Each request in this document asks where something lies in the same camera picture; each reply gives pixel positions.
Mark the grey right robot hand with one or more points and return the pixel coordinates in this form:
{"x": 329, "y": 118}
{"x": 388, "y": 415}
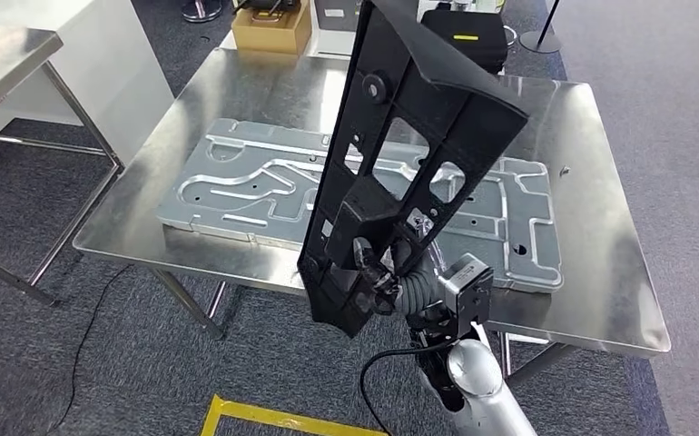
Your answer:
{"x": 376, "y": 277}

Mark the black plastic plate bracket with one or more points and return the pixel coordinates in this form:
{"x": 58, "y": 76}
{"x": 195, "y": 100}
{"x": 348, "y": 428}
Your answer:
{"x": 421, "y": 90}

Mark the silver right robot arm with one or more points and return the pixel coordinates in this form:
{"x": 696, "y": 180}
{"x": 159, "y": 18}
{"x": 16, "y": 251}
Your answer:
{"x": 482, "y": 385}

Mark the steel workbench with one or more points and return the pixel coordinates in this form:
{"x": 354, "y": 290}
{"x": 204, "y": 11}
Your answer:
{"x": 596, "y": 240}

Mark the stamped sheet metal panel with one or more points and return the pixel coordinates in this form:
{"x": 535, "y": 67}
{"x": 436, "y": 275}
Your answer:
{"x": 247, "y": 198}

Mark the yellow floor tape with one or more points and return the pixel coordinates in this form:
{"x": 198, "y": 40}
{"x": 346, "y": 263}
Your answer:
{"x": 265, "y": 415}

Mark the black case yellow label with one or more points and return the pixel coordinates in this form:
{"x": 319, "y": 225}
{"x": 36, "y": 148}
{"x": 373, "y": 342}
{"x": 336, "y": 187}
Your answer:
{"x": 476, "y": 51}

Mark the cardboard box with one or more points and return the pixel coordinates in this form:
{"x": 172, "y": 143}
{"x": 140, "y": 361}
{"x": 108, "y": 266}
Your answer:
{"x": 271, "y": 36}

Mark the grey flat box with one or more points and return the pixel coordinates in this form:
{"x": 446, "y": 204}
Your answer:
{"x": 337, "y": 15}

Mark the chrome stanchion base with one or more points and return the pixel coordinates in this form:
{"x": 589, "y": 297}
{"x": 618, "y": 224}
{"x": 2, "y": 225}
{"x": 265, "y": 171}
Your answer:
{"x": 200, "y": 11}

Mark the white cabinet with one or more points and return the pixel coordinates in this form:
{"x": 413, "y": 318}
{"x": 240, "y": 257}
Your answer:
{"x": 115, "y": 72}

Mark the steel table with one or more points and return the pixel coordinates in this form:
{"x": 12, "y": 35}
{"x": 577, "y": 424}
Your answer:
{"x": 0, "y": 66}

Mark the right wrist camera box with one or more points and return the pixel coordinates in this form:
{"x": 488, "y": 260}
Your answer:
{"x": 467, "y": 289}

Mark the black stanchion post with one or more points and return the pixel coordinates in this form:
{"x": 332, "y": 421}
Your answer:
{"x": 541, "y": 42}

